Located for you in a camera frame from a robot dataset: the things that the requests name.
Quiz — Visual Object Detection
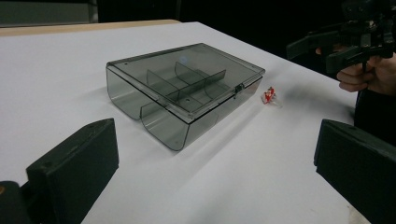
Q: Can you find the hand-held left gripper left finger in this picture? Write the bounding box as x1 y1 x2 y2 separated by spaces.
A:
25 118 120 224

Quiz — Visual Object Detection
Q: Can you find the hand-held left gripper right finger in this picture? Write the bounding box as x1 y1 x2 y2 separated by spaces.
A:
313 119 396 224

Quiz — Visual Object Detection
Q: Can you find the clear ring with red ornament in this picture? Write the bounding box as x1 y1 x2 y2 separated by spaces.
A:
261 86 284 108

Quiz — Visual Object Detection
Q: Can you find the smoky transparent plastic compartment box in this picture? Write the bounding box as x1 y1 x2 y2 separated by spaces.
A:
106 42 266 152

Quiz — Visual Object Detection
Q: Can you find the light wooden table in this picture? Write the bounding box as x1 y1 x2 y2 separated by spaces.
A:
0 19 182 37

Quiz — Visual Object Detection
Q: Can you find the grey panel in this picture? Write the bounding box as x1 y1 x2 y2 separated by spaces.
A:
0 0 99 28

